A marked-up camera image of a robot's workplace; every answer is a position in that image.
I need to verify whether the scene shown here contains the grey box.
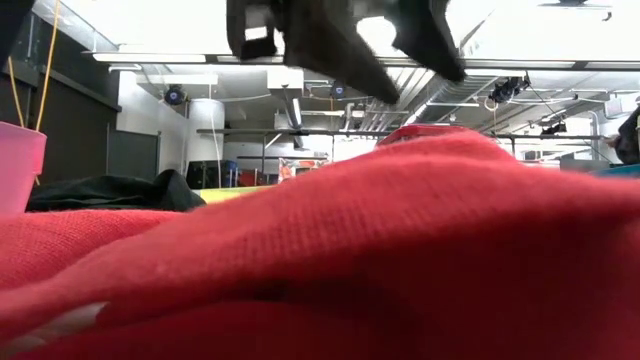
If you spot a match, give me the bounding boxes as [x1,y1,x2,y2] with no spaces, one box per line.
[559,157,612,175]

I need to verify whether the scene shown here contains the hanging black camera rig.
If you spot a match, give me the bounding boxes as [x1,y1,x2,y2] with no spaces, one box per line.
[487,73,532,105]

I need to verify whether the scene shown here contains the yellow-green mat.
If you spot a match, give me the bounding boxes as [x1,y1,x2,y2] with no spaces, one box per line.
[192,185,275,206]

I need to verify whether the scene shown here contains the silver ceiling ducts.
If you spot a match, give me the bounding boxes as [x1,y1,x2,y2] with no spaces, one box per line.
[357,67,494,132]

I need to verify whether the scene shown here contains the red crate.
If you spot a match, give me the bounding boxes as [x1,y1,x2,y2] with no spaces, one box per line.
[237,169,274,188]

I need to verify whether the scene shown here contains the white ceiling unit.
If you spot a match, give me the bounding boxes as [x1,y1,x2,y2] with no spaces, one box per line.
[265,67,305,92]

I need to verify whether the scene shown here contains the teal cloth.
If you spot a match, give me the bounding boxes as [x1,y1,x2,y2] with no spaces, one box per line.
[589,163,640,180]

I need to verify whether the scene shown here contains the overhead LED light bar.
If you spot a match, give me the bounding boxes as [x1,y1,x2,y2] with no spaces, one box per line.
[82,49,640,71]

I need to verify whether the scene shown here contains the black crumpled cloth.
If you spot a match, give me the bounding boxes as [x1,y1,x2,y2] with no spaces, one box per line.
[25,168,207,213]

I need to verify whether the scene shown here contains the black horizontal rail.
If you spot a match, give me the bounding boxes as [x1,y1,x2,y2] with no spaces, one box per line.
[196,127,609,141]

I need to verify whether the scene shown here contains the yellow cord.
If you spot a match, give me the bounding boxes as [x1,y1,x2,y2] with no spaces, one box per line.
[6,55,26,129]
[33,0,62,187]

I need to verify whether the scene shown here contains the large red knit cloth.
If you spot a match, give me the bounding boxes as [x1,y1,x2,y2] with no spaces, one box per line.
[0,130,640,360]

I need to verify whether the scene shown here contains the colourful printed banner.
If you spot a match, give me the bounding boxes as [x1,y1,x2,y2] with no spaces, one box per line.
[278,157,329,184]

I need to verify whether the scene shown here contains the black equipment case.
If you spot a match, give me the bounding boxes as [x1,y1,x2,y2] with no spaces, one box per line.
[184,159,240,188]

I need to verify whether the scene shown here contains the pink plastic container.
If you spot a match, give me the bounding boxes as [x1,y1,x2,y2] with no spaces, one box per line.
[0,121,48,216]

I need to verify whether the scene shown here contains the person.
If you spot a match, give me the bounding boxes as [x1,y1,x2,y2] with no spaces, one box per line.
[604,105,640,166]

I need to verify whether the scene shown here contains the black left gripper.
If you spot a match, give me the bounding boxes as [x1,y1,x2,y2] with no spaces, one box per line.
[225,0,402,107]

